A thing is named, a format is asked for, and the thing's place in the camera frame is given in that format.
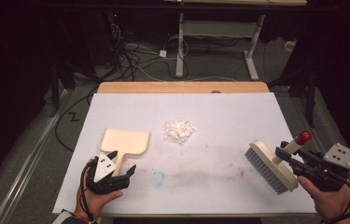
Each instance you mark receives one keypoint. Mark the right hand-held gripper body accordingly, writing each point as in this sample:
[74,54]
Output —
[325,174]

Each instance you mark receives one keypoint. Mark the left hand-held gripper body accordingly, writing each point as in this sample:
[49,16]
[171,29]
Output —
[103,168]

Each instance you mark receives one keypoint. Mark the cream plastic dustpan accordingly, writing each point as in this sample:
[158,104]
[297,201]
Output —
[125,141]

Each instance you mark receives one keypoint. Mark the person's right hand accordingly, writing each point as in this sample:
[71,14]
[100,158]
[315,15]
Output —
[331,205]

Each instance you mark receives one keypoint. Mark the person's left hand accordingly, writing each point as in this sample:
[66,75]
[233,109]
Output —
[96,202]

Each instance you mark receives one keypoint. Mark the black stand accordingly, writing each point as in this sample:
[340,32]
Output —
[54,93]
[311,99]

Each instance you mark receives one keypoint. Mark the pile of white paper scraps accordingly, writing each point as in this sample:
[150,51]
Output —
[179,131]

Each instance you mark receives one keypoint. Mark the white table cover sheet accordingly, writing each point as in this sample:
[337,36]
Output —
[194,174]

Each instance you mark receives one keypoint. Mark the white floor socket box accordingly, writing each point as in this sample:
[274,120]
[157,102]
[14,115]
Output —
[289,46]

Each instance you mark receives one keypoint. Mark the white power adapter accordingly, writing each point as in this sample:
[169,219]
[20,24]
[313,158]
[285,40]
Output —
[162,53]

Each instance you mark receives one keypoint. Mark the white-framed desk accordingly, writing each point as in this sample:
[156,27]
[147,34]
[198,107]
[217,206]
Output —
[180,46]

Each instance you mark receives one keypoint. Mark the metal floor rail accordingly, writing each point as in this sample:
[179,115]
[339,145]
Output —
[23,174]

